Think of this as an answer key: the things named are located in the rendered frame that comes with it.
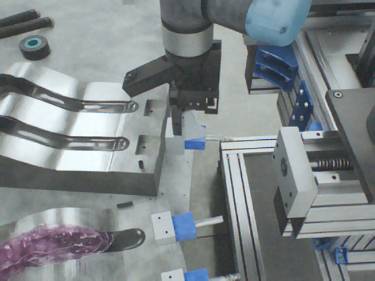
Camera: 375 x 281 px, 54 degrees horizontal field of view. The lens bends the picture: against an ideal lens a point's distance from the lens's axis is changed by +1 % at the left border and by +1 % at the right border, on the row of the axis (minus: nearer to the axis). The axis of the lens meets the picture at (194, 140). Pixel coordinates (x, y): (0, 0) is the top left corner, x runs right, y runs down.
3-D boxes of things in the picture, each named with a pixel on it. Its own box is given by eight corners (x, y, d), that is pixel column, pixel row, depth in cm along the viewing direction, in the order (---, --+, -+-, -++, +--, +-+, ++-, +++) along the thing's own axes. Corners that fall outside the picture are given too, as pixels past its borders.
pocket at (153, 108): (167, 111, 87) (166, 100, 84) (164, 128, 83) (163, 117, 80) (148, 110, 87) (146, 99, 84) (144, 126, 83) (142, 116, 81)
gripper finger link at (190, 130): (205, 157, 66) (207, 116, 61) (173, 156, 67) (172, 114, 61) (206, 147, 69) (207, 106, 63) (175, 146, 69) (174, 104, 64)
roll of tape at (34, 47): (53, 57, 108) (49, 47, 105) (24, 63, 106) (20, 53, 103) (48, 41, 112) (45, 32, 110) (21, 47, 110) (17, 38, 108)
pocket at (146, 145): (161, 146, 80) (160, 136, 77) (158, 166, 77) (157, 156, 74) (140, 145, 80) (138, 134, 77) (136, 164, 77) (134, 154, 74)
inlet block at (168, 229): (218, 213, 72) (219, 200, 68) (225, 237, 69) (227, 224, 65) (153, 227, 70) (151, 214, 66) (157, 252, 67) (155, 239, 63)
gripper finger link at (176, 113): (181, 140, 63) (180, 96, 57) (172, 140, 63) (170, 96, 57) (183, 124, 66) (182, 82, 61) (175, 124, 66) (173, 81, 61)
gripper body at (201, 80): (217, 118, 61) (221, 61, 52) (167, 116, 61) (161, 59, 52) (217, 87, 66) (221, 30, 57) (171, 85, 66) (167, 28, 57)
